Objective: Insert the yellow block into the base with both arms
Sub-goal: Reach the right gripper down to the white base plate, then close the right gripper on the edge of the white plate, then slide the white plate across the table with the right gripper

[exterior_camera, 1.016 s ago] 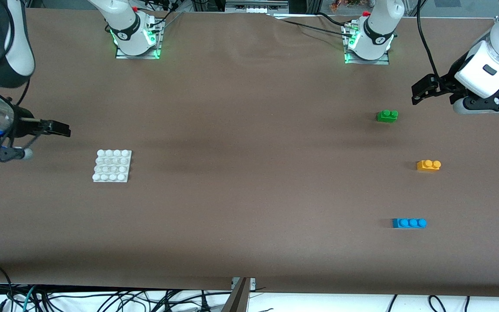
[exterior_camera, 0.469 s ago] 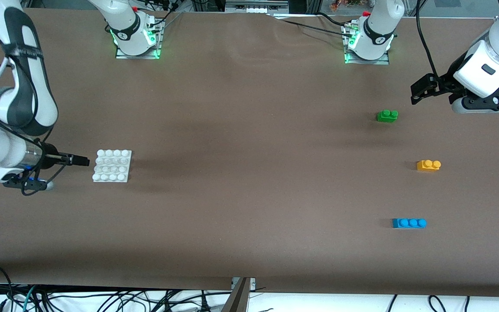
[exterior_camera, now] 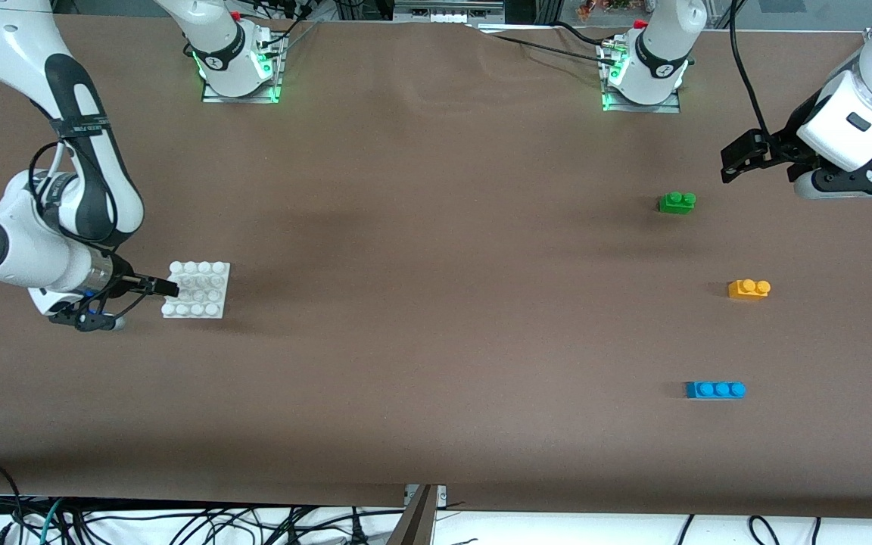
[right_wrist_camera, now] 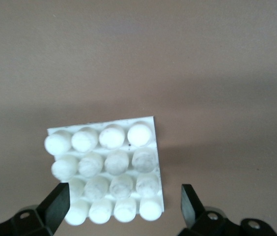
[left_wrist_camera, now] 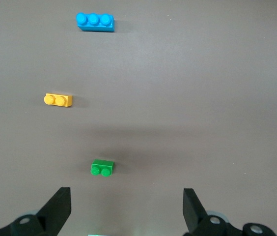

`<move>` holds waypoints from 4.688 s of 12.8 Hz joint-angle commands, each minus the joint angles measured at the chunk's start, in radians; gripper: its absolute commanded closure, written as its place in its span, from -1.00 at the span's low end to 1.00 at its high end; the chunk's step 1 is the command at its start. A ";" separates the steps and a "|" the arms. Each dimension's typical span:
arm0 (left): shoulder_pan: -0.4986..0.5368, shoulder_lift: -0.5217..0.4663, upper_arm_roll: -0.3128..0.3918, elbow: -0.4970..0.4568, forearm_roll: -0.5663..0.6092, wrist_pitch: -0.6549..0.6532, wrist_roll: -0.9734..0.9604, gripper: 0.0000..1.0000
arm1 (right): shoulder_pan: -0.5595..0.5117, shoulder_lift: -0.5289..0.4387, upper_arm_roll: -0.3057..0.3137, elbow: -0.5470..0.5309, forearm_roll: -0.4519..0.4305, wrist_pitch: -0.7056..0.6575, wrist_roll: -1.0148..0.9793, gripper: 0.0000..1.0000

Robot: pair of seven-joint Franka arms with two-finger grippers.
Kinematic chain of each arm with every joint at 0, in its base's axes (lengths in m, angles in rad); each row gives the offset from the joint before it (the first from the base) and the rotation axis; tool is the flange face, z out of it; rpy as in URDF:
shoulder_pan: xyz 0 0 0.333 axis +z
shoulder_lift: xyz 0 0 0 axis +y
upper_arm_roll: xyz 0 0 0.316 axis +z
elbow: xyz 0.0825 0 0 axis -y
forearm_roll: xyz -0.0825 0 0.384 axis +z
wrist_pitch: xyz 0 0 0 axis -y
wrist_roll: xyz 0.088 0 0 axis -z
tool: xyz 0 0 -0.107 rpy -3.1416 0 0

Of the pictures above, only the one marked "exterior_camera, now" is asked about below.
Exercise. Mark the orange colourful clutter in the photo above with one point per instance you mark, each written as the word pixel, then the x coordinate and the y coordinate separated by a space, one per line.
pixel 602 7

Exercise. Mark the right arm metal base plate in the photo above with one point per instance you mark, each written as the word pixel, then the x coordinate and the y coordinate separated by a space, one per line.
pixel 243 97

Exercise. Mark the dark slanted post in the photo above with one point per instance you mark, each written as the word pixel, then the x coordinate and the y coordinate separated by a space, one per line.
pixel 415 522

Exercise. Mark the green two-stud block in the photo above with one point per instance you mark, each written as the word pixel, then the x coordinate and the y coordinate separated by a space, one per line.
pixel 677 204

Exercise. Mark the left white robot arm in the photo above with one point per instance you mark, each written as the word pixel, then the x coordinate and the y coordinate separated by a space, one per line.
pixel 663 53

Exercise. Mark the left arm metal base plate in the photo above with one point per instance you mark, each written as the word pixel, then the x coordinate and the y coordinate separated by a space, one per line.
pixel 663 108

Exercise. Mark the blue three-stud block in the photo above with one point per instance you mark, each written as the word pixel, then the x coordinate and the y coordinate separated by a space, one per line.
pixel 716 390

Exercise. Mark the yellow two-stud block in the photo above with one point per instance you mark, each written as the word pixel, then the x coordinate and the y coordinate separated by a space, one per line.
pixel 746 289

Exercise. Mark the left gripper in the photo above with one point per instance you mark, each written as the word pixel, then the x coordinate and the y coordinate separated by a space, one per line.
pixel 781 143

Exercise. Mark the brown table cover sheet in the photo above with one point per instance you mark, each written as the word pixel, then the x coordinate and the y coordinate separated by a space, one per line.
pixel 436 416

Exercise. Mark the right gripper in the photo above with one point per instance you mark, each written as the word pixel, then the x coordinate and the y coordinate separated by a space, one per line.
pixel 127 282

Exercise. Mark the aluminium frame bar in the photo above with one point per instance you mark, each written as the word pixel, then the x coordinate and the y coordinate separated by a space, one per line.
pixel 447 11

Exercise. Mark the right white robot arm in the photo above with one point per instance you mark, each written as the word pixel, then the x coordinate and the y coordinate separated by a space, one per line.
pixel 20 250

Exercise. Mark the white studded base plate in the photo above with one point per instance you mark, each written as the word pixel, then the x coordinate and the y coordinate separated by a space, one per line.
pixel 201 291

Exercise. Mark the silver metal bracket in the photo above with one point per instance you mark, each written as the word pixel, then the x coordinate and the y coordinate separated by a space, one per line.
pixel 440 493

